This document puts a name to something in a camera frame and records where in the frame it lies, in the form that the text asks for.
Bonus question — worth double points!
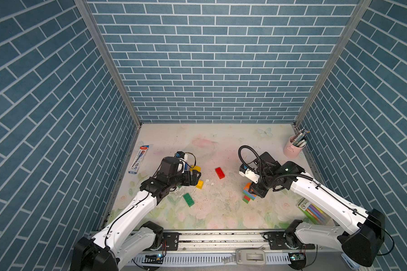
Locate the light blue object corner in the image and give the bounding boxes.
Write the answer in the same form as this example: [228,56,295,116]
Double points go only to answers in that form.
[341,253,360,271]

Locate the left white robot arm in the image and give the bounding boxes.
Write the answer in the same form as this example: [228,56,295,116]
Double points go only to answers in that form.
[70,151,201,271]

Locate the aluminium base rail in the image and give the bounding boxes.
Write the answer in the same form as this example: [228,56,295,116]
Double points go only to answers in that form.
[88,229,364,268]

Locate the red long lego brick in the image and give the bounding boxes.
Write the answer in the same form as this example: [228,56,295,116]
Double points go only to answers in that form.
[215,167,226,180]

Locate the yellow square lego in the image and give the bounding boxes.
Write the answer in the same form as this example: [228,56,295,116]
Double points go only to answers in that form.
[196,180,204,189]

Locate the grey clamp handle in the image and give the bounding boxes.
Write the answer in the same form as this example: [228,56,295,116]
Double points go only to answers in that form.
[222,249,267,266]

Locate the coloured marker pack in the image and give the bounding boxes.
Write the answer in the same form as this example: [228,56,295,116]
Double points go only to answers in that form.
[297,198,331,225]

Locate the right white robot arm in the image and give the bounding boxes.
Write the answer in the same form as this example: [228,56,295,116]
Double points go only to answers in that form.
[238,145,396,267]

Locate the pen package box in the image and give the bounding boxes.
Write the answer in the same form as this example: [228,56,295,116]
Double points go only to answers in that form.
[128,145,149,175]

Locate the pink pen cup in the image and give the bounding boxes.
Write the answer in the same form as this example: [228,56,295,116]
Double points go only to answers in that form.
[283,136,306,159]

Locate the pens in cup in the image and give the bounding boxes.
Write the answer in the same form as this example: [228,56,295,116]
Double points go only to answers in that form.
[291,128,310,147]

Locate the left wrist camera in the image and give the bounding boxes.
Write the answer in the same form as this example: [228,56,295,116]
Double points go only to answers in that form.
[175,151,189,171]

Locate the green long lego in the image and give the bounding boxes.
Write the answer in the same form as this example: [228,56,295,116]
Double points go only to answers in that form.
[243,191,256,200]
[183,193,194,207]

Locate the orange half-round lego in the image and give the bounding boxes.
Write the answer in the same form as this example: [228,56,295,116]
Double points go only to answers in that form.
[244,182,251,191]

